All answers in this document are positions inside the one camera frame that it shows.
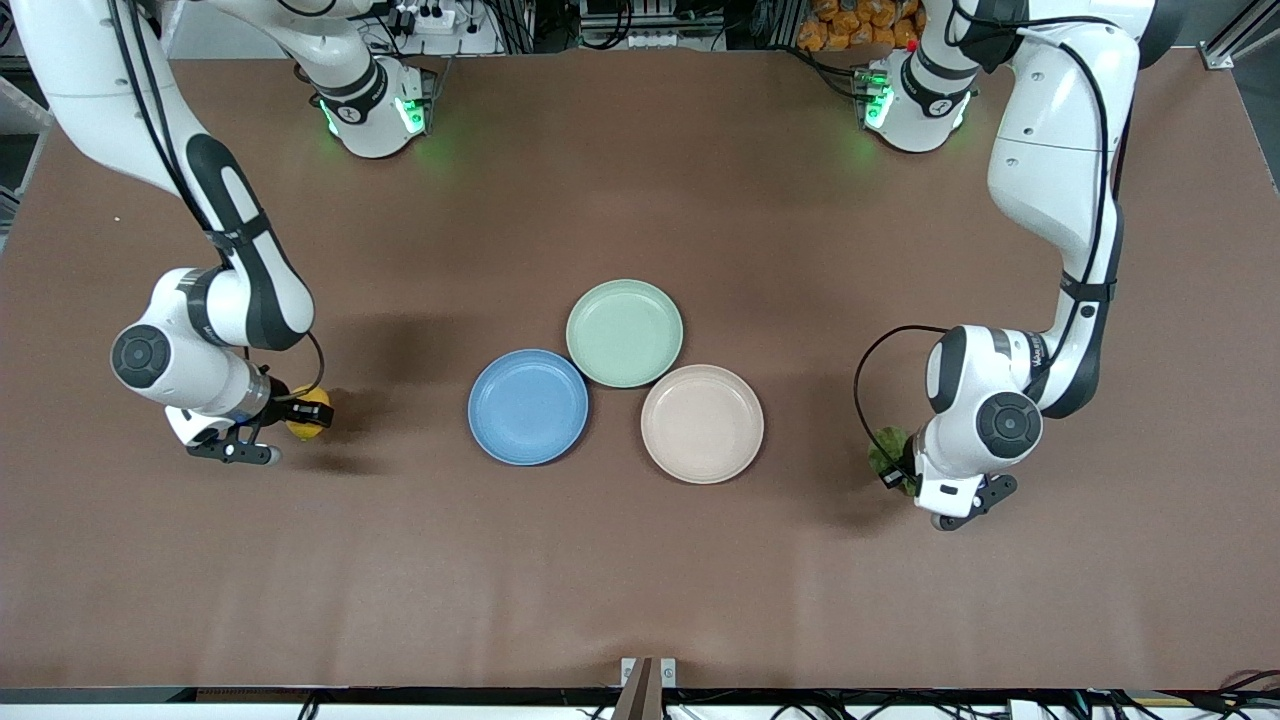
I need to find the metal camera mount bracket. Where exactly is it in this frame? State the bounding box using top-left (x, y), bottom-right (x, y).
top-left (612, 656), bottom-right (678, 720)

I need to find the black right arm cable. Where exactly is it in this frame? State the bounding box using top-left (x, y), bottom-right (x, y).
top-left (105, 0), bottom-right (327, 403)

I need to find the gray electronics rack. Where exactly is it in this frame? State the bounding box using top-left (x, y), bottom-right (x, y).
top-left (578, 0), bottom-right (731, 53)

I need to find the beige plate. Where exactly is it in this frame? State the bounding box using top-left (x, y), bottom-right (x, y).
top-left (640, 364), bottom-right (766, 486)

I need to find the green plate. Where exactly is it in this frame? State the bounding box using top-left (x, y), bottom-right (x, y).
top-left (565, 278), bottom-right (685, 390)

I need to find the aluminium frame profile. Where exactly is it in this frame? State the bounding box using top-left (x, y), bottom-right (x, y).
top-left (1200, 0), bottom-right (1280, 71)

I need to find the orange snack bag pile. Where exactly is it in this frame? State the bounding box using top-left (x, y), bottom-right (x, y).
top-left (797, 0), bottom-right (926, 54)

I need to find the blue plate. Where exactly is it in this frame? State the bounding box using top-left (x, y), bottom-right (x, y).
top-left (467, 348), bottom-right (591, 468)

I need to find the white power strip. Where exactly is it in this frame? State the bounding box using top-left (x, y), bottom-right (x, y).
top-left (385, 0), bottom-right (463, 37)

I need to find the yellow lemon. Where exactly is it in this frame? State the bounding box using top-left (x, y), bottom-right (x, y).
top-left (284, 385), bottom-right (334, 442)

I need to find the green lettuce leaf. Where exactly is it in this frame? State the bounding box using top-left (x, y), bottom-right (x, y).
top-left (866, 426), bottom-right (919, 498)

